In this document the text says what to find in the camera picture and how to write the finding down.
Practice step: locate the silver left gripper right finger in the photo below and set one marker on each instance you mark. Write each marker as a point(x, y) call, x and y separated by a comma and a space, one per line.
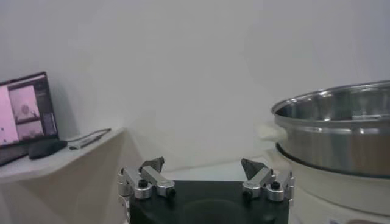
point(259, 179)

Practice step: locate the grey USB hub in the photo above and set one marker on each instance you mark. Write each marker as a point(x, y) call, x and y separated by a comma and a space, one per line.
point(83, 143)

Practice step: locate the white side table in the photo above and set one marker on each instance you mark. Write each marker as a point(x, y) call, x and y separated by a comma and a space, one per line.
point(61, 188)

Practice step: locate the black computer mouse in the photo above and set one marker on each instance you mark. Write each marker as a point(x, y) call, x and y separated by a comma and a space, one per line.
point(45, 149)

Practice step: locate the stainless steel steamer basket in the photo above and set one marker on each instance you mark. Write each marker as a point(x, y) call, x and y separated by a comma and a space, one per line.
point(335, 149)

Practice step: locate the black laptop with pink screen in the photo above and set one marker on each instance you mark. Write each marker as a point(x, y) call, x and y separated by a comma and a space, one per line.
point(27, 106)

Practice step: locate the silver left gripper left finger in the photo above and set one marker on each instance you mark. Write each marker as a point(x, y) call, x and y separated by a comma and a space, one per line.
point(157, 179)

